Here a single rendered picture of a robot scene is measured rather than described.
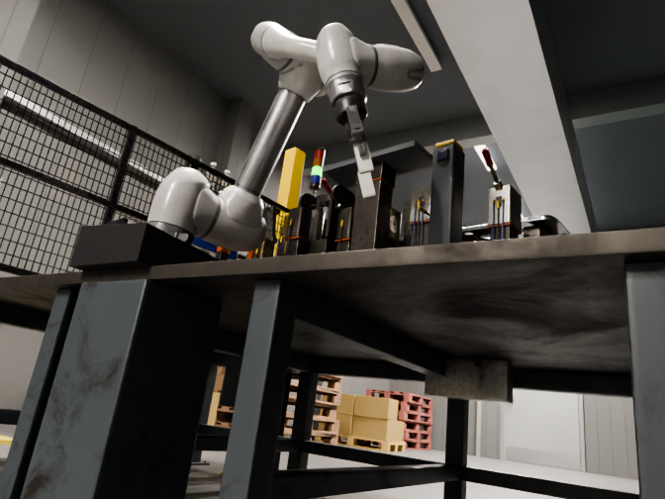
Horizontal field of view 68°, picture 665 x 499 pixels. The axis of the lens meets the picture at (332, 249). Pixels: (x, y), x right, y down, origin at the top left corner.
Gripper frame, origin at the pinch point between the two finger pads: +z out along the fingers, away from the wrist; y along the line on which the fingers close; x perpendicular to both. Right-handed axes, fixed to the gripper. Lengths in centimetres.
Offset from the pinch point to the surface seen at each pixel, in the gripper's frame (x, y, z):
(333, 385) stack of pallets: -73, -535, 18
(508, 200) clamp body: 40, -36, 0
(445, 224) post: 19.2, -27.8, 5.0
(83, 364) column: -85, -28, 21
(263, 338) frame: -30.8, -10.1, 27.7
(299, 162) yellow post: -31, -189, -109
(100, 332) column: -80, -27, 14
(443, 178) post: 22.4, -29.2, -8.7
